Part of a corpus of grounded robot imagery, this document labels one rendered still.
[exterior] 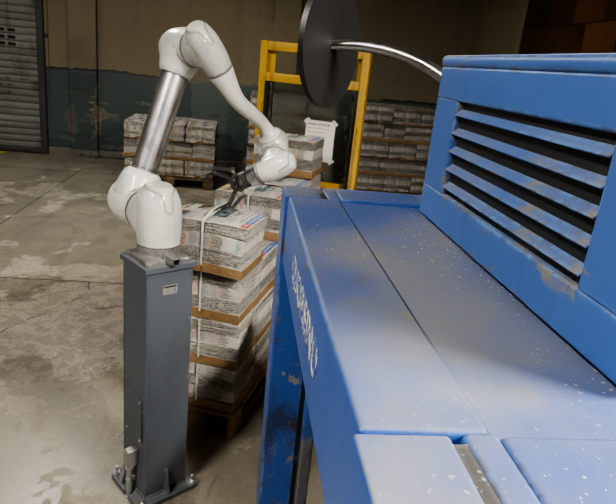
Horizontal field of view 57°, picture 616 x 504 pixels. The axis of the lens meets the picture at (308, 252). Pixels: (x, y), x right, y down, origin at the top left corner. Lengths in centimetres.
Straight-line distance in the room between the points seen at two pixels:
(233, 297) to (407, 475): 226
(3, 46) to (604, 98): 974
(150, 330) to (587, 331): 185
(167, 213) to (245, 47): 746
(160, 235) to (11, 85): 806
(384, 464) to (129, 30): 936
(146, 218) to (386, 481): 183
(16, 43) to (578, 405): 973
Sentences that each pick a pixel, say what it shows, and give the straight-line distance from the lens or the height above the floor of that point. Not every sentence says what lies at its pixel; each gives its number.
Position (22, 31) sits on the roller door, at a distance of 988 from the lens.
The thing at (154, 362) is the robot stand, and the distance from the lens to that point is 223.
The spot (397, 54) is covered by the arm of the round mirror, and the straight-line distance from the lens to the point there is 81.
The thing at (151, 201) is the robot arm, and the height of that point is 122.
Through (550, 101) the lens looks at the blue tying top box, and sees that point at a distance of 51.
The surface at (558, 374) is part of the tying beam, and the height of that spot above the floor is 154.
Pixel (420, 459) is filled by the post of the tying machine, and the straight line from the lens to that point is 30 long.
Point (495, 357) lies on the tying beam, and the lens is 42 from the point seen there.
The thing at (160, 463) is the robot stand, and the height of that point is 16.
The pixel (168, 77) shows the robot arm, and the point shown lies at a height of 163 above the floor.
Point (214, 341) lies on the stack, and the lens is 265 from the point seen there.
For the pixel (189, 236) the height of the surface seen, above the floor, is 99.
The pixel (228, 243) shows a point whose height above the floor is 99.
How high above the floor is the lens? 172
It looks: 18 degrees down
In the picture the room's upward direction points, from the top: 6 degrees clockwise
